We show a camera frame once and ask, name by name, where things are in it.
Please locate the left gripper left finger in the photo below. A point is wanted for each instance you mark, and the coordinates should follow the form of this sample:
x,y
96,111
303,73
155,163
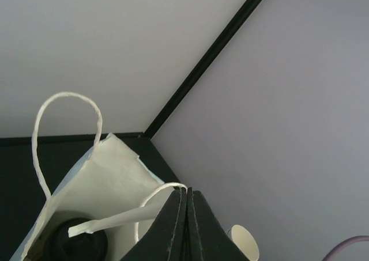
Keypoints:
x,y
165,238

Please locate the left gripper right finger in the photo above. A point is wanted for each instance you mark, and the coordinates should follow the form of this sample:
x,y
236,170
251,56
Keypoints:
x,y
206,240

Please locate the black coffee lid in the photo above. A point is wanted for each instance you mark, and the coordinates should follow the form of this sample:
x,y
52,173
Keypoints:
x,y
84,246

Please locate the light blue paper bag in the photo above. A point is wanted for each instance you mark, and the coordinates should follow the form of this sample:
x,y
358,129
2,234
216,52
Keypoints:
x,y
107,180

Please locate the right paper cup stack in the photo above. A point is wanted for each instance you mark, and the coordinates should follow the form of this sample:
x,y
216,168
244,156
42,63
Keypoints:
x,y
245,241

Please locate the black right frame post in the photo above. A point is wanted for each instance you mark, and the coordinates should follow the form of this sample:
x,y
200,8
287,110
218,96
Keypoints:
x,y
203,64

